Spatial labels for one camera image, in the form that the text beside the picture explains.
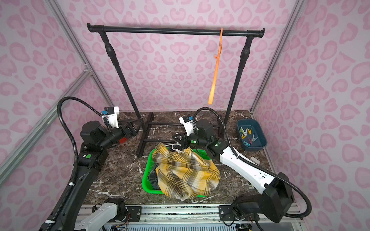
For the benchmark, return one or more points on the grey plaid shirt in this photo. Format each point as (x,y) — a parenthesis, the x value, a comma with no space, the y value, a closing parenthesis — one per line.
(153,180)

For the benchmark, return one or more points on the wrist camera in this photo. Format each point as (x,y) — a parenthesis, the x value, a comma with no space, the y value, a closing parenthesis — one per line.
(188,123)
(110,117)

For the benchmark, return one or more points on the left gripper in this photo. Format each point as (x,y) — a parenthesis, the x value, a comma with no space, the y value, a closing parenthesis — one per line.
(127,128)

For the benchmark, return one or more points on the dark teal plastic bin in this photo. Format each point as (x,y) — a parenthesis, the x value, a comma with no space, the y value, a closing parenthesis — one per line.
(260,143)

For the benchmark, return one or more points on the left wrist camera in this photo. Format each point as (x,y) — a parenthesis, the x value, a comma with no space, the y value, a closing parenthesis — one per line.
(110,117)

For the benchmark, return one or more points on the black clothes rack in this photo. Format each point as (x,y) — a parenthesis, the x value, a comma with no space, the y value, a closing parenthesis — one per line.
(245,53)

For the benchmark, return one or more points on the orange plastic hanger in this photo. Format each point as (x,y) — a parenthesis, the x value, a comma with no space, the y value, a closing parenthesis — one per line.
(217,57)

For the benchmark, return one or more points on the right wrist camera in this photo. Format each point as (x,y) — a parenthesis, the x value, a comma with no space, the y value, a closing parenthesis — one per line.
(188,123)

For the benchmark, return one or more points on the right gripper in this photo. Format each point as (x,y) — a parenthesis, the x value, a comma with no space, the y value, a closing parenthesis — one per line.
(179,137)

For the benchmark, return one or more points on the green plastic basket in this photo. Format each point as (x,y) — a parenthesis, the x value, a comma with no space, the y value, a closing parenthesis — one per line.
(145,182)

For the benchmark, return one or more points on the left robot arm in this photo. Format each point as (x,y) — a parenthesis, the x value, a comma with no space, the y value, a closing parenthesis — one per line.
(88,161)

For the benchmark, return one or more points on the beige power adapter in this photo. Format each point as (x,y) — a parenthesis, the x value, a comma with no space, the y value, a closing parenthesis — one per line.
(255,160)

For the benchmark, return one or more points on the red pen cup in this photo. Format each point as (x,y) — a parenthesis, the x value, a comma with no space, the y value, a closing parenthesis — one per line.
(123,140)

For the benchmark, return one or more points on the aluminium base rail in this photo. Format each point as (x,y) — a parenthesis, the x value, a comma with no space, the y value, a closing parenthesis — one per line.
(198,217)

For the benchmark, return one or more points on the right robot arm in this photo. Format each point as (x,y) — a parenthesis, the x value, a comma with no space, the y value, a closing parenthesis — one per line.
(277,197)

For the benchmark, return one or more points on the white plastic hanger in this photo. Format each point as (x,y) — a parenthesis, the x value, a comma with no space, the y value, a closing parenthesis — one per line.
(177,147)

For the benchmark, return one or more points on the yellow plaid shirt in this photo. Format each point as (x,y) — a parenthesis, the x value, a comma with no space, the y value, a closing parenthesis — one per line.
(184,174)

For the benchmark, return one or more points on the white clothespin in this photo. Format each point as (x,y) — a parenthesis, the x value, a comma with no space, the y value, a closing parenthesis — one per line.
(245,132)

